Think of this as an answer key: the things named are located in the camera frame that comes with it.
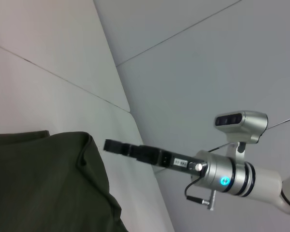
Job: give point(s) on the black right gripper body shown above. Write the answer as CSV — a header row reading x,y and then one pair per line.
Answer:
x,y
164,158

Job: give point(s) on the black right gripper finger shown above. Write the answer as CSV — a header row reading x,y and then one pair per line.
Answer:
x,y
116,147

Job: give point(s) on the dark green FREE t-shirt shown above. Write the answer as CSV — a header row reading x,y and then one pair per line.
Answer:
x,y
50,181

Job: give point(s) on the silver knob bolt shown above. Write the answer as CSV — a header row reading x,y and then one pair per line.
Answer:
x,y
199,166

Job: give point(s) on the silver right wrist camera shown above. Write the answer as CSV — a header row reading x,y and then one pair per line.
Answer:
x,y
241,125

